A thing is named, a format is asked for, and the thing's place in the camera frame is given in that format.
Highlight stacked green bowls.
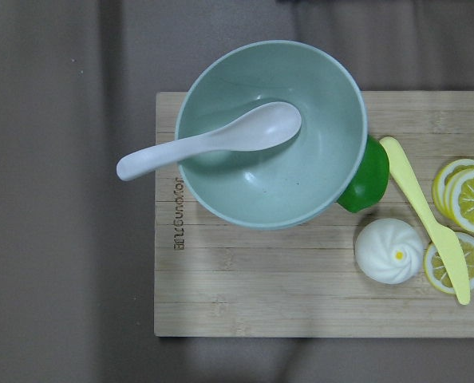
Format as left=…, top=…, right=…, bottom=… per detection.
left=176, top=40, right=368, bottom=230

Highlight white ceramic spoon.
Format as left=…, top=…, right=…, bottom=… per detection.
left=116, top=101, right=302, bottom=181

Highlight lemon slice under knife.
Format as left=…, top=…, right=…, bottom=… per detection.
left=423, top=232, right=474, bottom=294

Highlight yellow plastic knife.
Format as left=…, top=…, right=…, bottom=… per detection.
left=379, top=136, right=471, bottom=305

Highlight white steamed bun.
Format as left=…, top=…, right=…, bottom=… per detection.
left=354, top=219, right=424, bottom=285

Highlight green lime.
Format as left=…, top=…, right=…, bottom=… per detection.
left=338, top=136, right=389, bottom=213

